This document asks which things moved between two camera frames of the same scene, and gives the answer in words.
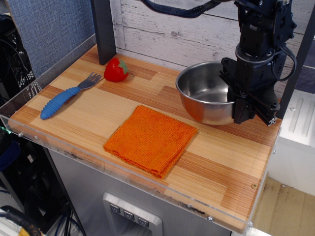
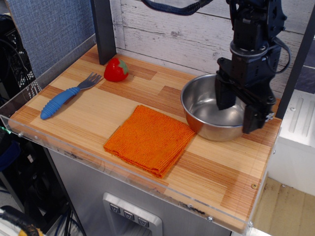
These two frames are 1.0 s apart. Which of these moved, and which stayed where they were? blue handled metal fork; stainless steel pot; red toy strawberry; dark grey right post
Moved: stainless steel pot
Stayed: red toy strawberry; blue handled metal fork; dark grey right post
